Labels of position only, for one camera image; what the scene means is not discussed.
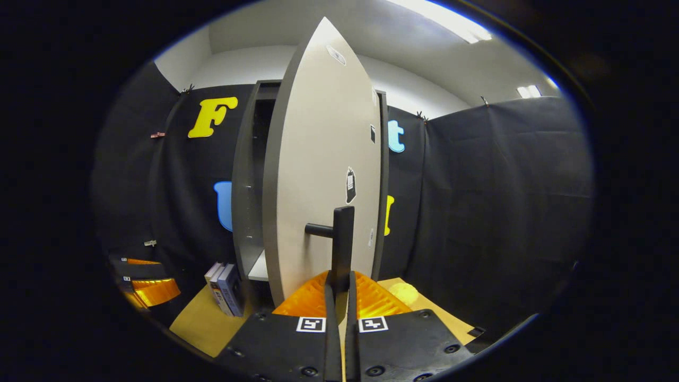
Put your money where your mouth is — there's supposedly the black door handle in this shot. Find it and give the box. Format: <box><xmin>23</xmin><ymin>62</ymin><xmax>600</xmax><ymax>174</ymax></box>
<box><xmin>305</xmin><ymin>206</ymin><xmax>355</xmax><ymax>324</ymax></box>

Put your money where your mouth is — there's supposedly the long ceiling light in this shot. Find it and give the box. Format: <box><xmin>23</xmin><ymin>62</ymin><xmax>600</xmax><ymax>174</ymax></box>
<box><xmin>387</xmin><ymin>0</ymin><xmax>493</xmax><ymax>44</ymax></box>

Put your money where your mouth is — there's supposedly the yellow round pad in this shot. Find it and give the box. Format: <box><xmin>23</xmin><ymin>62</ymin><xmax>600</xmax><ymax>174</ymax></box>
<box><xmin>389</xmin><ymin>282</ymin><xmax>421</xmax><ymax>307</ymax></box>

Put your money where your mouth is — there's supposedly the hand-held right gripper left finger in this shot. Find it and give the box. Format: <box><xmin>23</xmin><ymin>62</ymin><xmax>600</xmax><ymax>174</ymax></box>
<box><xmin>215</xmin><ymin>271</ymin><xmax>343</xmax><ymax>382</ymax></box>

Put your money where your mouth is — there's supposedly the grey cabinet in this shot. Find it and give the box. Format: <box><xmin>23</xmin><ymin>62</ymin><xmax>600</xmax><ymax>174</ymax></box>
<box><xmin>231</xmin><ymin>80</ymin><xmax>390</xmax><ymax>311</ymax></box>

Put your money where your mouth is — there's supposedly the grey book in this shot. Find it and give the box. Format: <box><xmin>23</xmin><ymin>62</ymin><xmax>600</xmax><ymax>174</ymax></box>
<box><xmin>211</xmin><ymin>265</ymin><xmax>234</xmax><ymax>317</ymax></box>

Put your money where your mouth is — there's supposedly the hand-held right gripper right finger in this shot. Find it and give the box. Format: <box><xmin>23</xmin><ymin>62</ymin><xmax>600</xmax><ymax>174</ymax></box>
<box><xmin>345</xmin><ymin>271</ymin><xmax>475</xmax><ymax>382</ymax></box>

